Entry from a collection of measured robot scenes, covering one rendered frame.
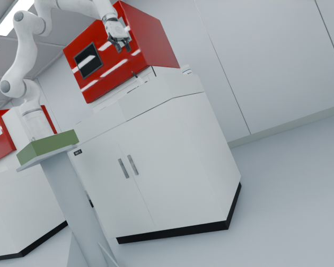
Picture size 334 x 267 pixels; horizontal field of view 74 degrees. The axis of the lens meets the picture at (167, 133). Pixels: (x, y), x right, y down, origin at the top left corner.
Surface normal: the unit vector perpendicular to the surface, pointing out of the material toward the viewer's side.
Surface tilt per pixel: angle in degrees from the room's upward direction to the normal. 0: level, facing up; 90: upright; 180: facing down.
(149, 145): 90
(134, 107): 90
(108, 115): 90
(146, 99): 90
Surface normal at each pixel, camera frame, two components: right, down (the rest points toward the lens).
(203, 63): -0.43, 0.22
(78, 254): 0.73, -0.30
